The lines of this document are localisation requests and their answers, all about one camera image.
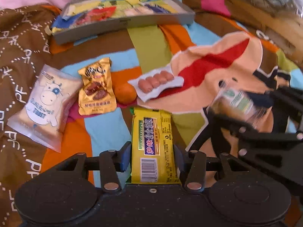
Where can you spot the round rice cracker packet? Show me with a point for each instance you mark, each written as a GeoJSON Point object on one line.
{"type": "Point", "coordinates": [137, 10]}

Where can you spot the round brown biscuit packet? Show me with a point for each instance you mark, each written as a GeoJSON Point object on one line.
{"type": "Point", "coordinates": [236, 104]}

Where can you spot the grey cardboard tray box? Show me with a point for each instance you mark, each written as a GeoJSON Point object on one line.
{"type": "Point", "coordinates": [63, 30]}

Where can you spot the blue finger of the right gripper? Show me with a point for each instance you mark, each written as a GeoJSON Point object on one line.
{"type": "Point", "coordinates": [214, 117]}
{"type": "Point", "coordinates": [261, 100]}

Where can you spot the brown patterned PF blanket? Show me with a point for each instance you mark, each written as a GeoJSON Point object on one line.
{"type": "Point", "coordinates": [24, 51]}

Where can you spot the sausage packet white tray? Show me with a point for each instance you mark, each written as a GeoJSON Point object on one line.
{"type": "Point", "coordinates": [151, 84]}

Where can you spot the yellow biscuit bar packet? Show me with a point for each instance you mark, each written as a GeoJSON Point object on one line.
{"type": "Point", "coordinates": [152, 159]}

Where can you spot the white cow toast packet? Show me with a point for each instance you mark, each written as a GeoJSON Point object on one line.
{"type": "Point", "coordinates": [45, 114]}

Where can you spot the gold date snack packet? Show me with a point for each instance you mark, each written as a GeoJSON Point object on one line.
{"type": "Point", "coordinates": [96, 96]}

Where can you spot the dark dried meat packet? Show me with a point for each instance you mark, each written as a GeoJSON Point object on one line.
{"type": "Point", "coordinates": [82, 20]}

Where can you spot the blue white stick sachet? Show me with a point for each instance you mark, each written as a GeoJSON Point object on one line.
{"type": "Point", "coordinates": [157, 8]}

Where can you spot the colourful striped cartoon blanket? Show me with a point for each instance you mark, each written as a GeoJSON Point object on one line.
{"type": "Point", "coordinates": [212, 52]}

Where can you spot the red snack packet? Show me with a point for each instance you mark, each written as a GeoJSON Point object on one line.
{"type": "Point", "coordinates": [104, 13]}

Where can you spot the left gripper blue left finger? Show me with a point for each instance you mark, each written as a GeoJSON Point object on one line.
{"type": "Point", "coordinates": [124, 157]}

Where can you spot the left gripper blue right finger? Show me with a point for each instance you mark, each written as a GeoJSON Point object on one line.
{"type": "Point", "coordinates": [181, 163]}

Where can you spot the small orange fruit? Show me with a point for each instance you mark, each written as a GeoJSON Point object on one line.
{"type": "Point", "coordinates": [125, 93]}

